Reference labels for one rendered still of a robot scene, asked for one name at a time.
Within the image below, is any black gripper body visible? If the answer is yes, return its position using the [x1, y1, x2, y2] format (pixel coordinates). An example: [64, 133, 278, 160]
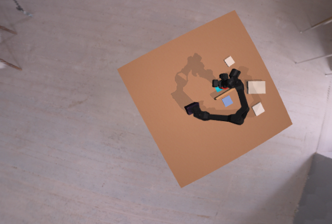
[213, 79, 226, 87]

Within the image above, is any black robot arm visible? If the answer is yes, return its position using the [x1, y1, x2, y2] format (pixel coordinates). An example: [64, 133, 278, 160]
[191, 69, 250, 125]

